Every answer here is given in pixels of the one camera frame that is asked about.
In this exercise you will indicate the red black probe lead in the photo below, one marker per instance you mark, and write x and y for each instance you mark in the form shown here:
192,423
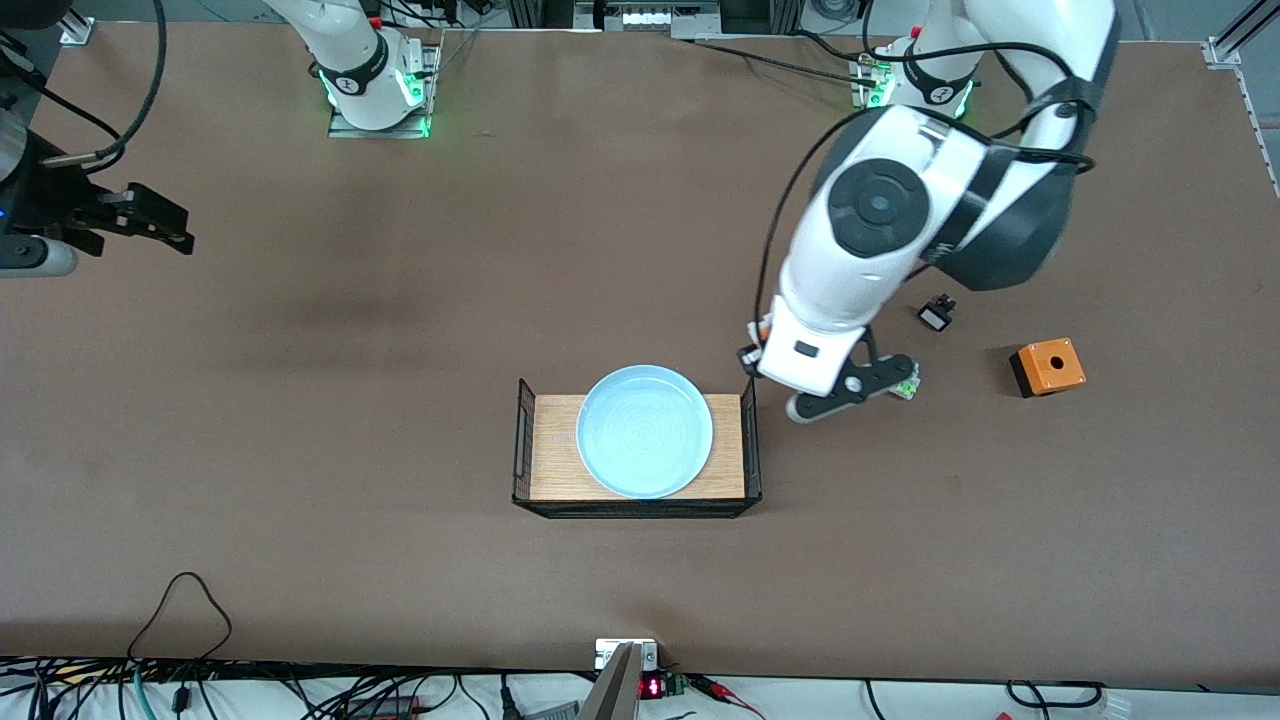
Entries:
715,686

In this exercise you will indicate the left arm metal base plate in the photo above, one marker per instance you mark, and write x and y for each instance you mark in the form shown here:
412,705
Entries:
862,95

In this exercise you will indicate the perforated metal edge rail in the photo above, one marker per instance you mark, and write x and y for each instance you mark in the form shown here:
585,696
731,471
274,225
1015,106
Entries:
1258,130

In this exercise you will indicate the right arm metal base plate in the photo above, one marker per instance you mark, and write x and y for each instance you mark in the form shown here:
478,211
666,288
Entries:
380,133

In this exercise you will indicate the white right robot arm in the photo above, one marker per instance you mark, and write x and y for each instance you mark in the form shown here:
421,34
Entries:
350,60

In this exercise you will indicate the orange button enclosure box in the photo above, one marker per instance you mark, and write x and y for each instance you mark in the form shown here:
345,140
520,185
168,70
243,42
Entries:
1050,368

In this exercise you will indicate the green push button switch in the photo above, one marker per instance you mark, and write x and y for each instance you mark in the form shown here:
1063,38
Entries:
908,390

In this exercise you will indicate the grey metal camera mount bar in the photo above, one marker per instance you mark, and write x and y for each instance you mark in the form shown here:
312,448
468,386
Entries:
615,690

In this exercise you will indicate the black power adapter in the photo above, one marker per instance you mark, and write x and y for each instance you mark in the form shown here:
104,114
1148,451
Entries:
380,708

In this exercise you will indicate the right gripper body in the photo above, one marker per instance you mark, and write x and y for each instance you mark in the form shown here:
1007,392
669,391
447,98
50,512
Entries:
48,203

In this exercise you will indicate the light blue round plate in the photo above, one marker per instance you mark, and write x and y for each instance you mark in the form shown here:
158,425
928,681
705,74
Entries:
640,440

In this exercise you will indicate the grey plug block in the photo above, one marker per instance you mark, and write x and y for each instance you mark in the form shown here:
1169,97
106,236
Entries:
555,712

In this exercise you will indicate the silver aluminium frame profile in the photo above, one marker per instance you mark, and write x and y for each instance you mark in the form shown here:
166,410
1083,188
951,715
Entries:
1235,40
80,32

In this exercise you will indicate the black device with white lights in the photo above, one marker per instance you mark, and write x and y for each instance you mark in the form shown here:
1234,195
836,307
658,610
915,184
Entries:
650,18

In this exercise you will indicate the black white push button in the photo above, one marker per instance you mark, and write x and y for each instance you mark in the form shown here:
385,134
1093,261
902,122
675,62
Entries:
936,318

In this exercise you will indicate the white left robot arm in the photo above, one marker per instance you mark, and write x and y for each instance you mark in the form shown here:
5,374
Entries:
850,270

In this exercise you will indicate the red digit display module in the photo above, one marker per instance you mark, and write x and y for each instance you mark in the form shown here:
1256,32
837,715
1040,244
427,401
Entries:
652,687

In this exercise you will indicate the small white plastic part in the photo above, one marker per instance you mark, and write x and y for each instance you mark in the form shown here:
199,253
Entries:
1118,705

